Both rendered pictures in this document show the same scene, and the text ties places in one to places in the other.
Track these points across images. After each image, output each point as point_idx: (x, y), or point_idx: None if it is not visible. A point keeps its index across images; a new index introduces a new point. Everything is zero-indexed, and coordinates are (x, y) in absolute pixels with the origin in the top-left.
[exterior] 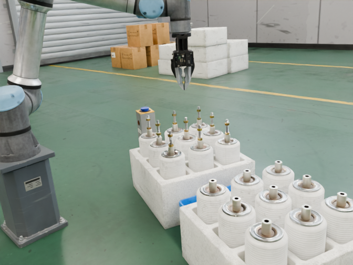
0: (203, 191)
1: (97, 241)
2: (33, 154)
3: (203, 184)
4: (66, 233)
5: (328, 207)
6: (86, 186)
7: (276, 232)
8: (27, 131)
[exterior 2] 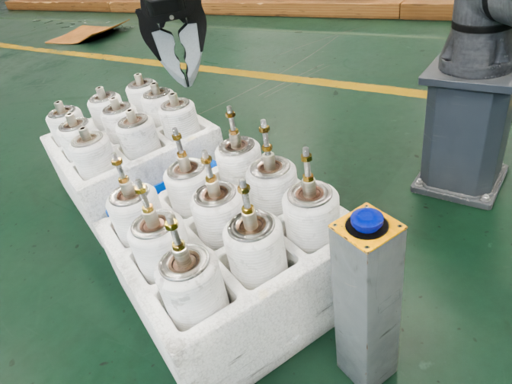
0: (185, 100)
1: (344, 180)
2: (438, 64)
3: (184, 105)
4: (397, 180)
5: (76, 107)
6: (487, 278)
7: (132, 84)
8: (452, 27)
